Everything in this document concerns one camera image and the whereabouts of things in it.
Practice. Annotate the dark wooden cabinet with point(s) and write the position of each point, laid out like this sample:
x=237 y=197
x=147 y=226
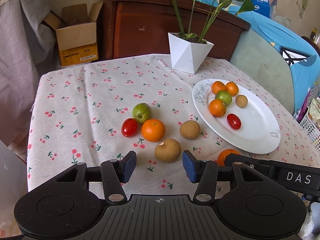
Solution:
x=140 y=25

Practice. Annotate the cherry print tablecloth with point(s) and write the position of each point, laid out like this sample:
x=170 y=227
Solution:
x=100 y=92

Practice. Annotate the white faceted plant pot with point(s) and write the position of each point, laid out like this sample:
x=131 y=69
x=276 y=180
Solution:
x=187 y=52

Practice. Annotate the white plate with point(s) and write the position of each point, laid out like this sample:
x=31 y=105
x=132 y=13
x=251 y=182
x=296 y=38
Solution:
x=250 y=130

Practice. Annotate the white perforated basket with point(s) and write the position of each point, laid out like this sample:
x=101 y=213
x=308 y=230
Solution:
x=310 y=135

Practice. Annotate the large orange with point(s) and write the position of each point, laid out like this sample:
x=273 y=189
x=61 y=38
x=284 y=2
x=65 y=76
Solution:
x=217 y=107

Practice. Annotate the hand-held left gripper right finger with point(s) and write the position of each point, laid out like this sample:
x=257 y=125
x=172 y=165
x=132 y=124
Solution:
x=188 y=166

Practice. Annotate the open cardboard box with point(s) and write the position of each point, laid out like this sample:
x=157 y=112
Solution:
x=77 y=40

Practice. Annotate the lilac checked curtain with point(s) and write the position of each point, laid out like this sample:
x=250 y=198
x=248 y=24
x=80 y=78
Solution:
x=22 y=55

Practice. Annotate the brown longan with pale spot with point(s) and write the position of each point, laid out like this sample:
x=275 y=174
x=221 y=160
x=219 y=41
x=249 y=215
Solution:
x=167 y=150

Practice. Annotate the red cherry tomato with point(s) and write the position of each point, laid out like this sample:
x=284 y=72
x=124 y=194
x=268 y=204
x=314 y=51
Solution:
x=234 y=121
x=129 y=127

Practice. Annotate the blue blanket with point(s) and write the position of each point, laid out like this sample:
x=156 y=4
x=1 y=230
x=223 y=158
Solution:
x=280 y=37

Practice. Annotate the blue carton box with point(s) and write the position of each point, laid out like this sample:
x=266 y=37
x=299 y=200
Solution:
x=262 y=2

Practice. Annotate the green guava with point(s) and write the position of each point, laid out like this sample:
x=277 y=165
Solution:
x=225 y=97
x=141 y=112

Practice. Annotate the pale green mattress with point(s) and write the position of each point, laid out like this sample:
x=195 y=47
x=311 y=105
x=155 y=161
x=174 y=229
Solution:
x=260 y=62

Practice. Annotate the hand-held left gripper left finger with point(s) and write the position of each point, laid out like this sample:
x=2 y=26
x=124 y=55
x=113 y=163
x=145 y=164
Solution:
x=130 y=166

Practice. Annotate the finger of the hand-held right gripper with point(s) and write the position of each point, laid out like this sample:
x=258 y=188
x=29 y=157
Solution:
x=245 y=160

